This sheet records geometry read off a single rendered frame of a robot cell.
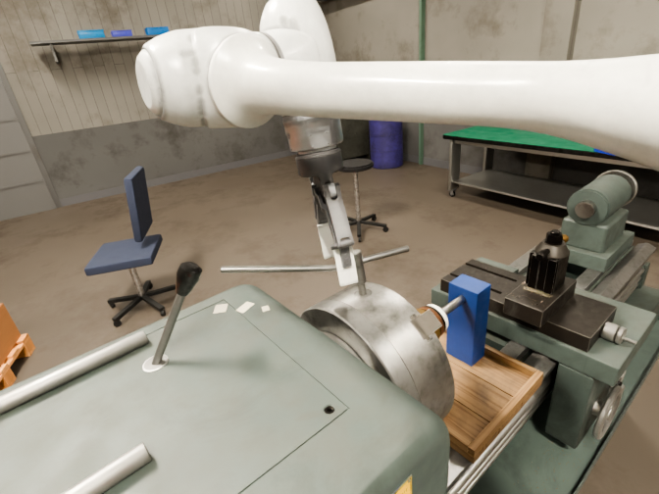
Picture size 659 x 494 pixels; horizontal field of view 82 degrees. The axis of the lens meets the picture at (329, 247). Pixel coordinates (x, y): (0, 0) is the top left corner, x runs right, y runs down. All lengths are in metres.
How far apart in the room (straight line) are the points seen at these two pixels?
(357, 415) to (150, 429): 0.25
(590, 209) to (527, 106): 1.21
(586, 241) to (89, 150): 6.83
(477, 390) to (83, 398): 0.81
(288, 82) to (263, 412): 0.38
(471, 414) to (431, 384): 0.31
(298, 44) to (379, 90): 0.20
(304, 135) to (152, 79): 0.22
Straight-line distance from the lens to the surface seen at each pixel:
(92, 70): 7.29
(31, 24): 7.33
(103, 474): 0.50
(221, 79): 0.46
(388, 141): 6.29
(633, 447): 2.29
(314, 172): 0.60
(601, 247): 1.67
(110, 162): 7.35
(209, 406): 0.54
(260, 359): 0.58
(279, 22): 0.60
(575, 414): 1.28
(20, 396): 0.68
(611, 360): 1.16
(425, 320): 0.73
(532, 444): 1.43
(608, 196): 1.62
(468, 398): 1.02
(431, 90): 0.40
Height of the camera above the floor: 1.63
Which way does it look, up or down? 26 degrees down
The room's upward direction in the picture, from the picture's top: 6 degrees counter-clockwise
